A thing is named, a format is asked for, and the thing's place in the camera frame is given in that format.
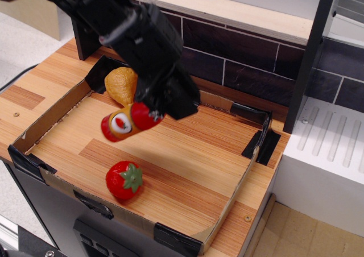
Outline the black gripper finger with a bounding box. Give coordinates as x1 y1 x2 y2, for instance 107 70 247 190
134 86 166 118
162 63 200 120

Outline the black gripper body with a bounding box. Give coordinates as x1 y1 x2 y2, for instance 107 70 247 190
110 4 185 98

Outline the red hot sauce bottle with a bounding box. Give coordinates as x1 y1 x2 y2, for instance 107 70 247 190
101 102 164 142

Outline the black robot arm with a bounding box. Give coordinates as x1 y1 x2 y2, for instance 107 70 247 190
2 0 200 120

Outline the cardboard fence with black tape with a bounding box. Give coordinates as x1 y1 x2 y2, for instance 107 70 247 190
2 57 288 256

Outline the plastic chicken drumstick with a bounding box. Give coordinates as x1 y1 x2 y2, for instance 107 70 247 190
104 67 138 107

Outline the black left side panel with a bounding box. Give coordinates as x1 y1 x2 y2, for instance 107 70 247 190
71 18 113 61

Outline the red plastic strawberry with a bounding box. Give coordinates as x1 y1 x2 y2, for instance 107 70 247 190
105 161 143 200

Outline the light wooden shelf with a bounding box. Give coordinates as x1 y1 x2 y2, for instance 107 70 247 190
136 0 313 45

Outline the brass screw right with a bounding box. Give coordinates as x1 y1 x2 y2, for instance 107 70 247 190
244 215 252 222

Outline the black toy oven panel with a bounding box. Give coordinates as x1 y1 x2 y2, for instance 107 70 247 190
72 218 143 257

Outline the white toy sink drainboard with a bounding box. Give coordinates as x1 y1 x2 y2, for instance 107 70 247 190
273 98 363 236

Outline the black vertical post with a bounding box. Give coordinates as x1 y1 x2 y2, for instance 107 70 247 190
283 0 338 134

